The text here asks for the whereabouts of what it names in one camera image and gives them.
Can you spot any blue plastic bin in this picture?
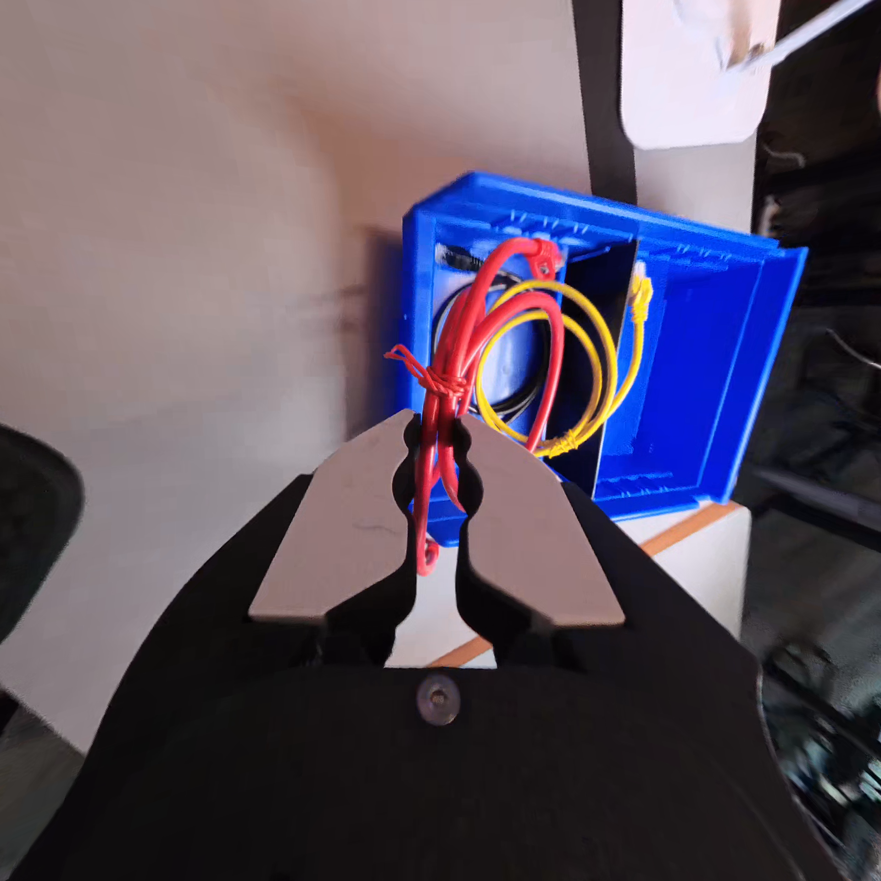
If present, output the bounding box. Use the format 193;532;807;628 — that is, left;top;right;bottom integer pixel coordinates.
401;172;809;549

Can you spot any black bin divider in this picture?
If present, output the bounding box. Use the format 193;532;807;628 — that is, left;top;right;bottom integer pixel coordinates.
551;237;641;501

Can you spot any black chair armrest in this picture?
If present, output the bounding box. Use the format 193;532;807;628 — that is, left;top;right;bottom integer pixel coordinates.
0;423;85;644

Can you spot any yellow ethernet cable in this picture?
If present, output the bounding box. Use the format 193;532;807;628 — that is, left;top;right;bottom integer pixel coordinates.
475;262;655;460

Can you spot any black ethernet cable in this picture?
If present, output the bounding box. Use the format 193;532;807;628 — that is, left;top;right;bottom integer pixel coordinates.
432;242;552;425

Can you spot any black tape strip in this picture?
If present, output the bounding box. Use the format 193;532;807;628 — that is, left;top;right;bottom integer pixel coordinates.
571;0;637;207

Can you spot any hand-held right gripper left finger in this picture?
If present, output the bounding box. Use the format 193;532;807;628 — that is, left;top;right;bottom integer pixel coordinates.
248;409;421;624

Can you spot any red ethernet cable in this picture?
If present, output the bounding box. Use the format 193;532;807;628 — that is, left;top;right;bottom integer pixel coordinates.
383;237;567;578

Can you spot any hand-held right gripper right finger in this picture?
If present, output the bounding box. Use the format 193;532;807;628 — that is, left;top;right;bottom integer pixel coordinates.
454;415;627;629

